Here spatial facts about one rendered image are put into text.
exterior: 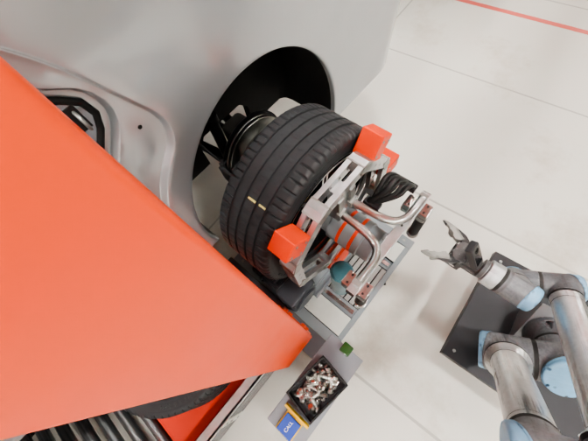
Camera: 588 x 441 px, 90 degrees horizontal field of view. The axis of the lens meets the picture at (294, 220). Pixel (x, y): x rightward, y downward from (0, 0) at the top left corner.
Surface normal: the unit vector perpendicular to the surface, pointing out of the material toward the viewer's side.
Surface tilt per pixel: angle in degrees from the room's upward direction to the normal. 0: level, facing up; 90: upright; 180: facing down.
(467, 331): 0
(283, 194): 25
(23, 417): 90
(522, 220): 0
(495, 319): 0
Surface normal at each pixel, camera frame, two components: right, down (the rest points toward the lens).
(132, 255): 0.75, 0.55
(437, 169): -0.12, -0.41
